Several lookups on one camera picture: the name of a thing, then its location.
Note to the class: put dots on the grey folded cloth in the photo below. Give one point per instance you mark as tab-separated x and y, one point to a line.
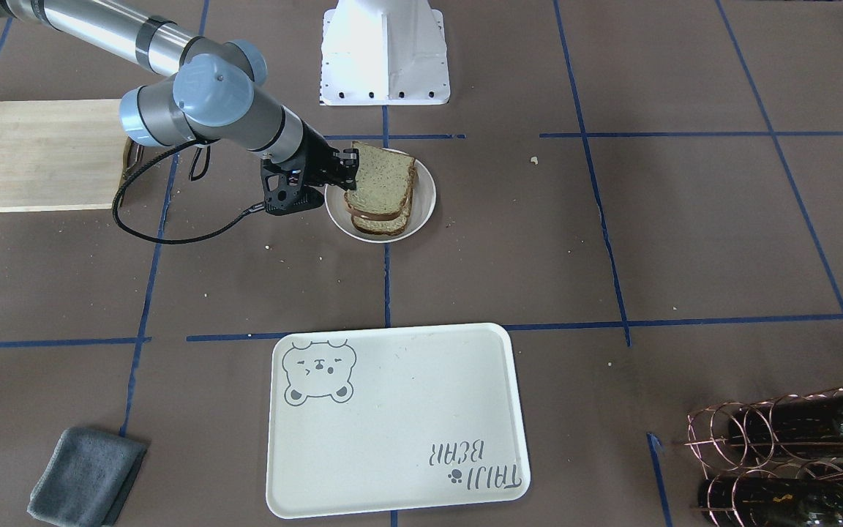
88	478

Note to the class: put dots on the copper wire bottle rack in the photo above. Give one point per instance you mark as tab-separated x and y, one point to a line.
776	462

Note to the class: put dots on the white round plate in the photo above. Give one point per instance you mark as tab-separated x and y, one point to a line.
423	206

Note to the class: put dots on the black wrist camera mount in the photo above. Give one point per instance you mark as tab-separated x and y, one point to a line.
287	191

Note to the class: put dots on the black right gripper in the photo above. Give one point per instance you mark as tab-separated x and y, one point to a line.
315	152

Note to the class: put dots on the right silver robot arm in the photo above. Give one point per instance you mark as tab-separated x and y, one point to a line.
209	91

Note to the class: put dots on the wooden cutting board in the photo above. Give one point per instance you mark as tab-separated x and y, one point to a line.
60	155

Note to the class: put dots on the bread slice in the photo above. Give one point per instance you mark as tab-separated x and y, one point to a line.
394	227
384	182

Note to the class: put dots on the dark wine bottle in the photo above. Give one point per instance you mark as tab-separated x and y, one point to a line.
807	428
758	501

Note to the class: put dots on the cream bear tray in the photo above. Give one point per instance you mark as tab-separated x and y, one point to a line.
392	419

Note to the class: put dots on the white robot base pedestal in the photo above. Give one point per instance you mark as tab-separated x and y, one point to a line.
384	53

